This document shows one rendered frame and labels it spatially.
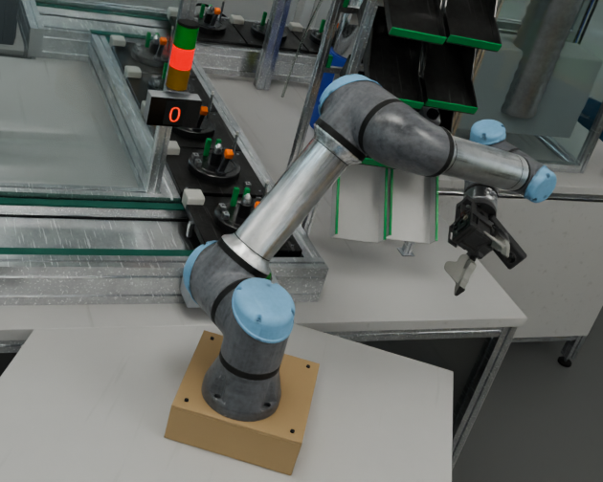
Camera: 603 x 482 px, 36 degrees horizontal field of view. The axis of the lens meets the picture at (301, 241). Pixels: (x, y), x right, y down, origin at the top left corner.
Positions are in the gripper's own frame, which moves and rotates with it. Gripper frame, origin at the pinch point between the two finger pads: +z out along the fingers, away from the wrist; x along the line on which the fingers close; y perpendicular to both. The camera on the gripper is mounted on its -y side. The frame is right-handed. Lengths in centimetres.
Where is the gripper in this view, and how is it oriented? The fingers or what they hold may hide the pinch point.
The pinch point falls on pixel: (483, 279)
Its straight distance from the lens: 190.4
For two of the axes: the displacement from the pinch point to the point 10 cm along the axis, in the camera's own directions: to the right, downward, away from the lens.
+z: -1.8, 6.5, -7.4
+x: 5.6, -5.5, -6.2
